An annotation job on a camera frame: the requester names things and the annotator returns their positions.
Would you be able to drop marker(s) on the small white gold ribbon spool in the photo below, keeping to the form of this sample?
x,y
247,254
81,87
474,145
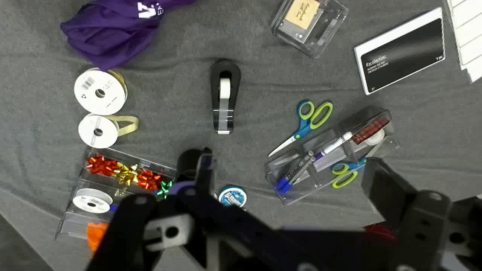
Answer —
x,y
98,132

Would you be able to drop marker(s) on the white marker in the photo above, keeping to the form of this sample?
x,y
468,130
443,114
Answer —
x,y
334,145

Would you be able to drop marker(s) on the red gift bow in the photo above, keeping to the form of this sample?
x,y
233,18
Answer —
x,y
149,180
99,165

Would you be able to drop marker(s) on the blue ribbon roll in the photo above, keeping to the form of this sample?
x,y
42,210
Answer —
x,y
232,197

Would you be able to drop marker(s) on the blue green scissors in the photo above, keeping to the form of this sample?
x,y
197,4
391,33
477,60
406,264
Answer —
x,y
305,123
346,174

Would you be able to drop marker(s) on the black tape dispenser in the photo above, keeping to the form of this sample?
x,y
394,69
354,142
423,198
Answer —
x,y
224,70

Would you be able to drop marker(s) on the red staples box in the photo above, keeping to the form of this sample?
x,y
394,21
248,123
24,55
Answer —
x,y
370,129

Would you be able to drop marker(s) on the clear box with sticky notes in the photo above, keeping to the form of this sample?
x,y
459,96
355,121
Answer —
x,y
308,24

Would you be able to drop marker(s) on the clear gift supply tray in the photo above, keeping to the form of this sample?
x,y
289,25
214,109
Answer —
x,y
80,224

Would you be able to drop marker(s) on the green gift bow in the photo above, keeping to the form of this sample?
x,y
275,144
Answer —
x,y
164,189

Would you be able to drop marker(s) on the large white gold ribbon spool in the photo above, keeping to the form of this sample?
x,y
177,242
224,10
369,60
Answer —
x,y
99,91

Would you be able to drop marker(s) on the purple folded umbrella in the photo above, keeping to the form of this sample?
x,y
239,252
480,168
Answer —
x,y
114,31

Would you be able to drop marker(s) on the orange cloth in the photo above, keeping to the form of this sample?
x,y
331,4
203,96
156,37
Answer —
x,y
95,234

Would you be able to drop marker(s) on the grey tablecloth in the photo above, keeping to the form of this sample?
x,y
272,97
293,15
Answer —
x,y
250,51

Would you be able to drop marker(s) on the blue pen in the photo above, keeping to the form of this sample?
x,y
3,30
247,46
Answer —
x,y
287,182

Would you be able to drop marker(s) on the gold gift bow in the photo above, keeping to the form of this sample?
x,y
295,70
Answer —
x,y
125,176

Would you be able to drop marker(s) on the white tape roll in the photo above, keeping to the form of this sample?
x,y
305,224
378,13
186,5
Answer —
x,y
375,138

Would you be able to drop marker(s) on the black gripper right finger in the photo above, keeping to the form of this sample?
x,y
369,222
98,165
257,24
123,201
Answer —
x,y
400,212

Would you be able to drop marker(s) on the white label sheets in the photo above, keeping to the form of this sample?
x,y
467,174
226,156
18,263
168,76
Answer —
x,y
468,36

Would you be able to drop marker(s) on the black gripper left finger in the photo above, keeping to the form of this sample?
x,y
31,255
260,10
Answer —
x,y
129,231

